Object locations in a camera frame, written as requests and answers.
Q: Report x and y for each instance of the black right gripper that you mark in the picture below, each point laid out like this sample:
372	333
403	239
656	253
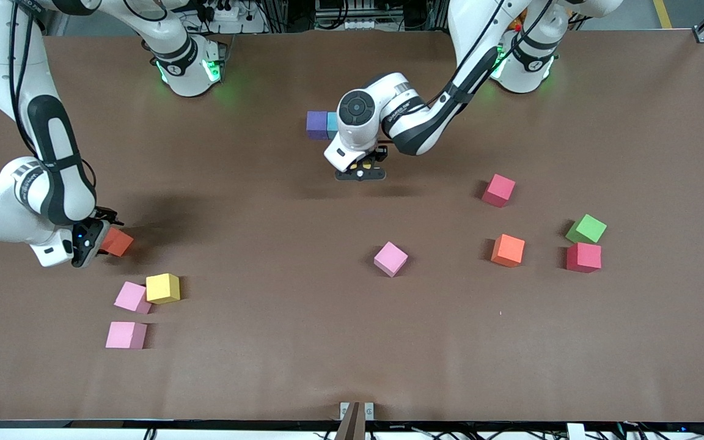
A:
96	227

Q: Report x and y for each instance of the red foam cube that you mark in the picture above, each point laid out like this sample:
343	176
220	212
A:
498	190
583	257

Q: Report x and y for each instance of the pink foam cube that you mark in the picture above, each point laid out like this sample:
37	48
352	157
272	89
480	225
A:
126	335
390	258
129	297

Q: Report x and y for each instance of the white power strip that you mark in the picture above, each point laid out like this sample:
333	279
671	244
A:
227	12

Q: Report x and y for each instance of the brown table cover sheet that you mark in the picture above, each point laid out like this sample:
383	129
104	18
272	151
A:
297	342

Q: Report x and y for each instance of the purple foam cube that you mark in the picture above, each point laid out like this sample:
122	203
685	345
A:
316	125

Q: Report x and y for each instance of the orange foam cube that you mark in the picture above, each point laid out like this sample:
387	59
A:
508	250
118	242

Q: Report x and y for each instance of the brown tapered strip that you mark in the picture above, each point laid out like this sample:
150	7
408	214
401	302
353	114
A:
352	425

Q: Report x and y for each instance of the grey metal mounting bracket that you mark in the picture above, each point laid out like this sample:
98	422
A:
369	410

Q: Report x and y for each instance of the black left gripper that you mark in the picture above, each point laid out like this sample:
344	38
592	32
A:
380	157

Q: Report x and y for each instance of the green foam cube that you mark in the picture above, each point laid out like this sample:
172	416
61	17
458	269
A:
586	229

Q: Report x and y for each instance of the small white socket strip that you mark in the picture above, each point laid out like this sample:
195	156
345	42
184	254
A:
358	25

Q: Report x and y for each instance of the yellow foam cube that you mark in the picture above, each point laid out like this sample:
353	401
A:
365	164
162	288

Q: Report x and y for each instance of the light blue cube orange speck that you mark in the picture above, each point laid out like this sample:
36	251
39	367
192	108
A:
332	125

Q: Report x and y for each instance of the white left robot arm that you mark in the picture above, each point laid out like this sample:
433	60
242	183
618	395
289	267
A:
358	128

